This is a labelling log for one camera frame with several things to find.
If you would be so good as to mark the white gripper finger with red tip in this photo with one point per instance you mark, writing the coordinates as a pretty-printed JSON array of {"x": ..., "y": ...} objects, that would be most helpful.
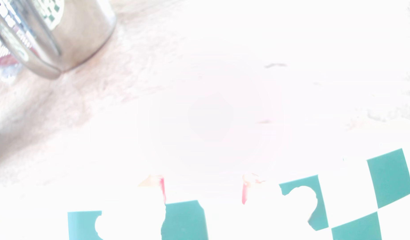
[
  {"x": 151, "y": 206},
  {"x": 258, "y": 200}
]

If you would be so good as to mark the green white chess mat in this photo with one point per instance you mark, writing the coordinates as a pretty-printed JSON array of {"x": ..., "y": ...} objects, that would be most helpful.
[{"x": 388, "y": 176}]

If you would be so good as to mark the shiny steel container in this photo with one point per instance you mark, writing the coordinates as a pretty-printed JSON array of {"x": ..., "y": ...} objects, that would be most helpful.
[{"x": 68, "y": 36}]

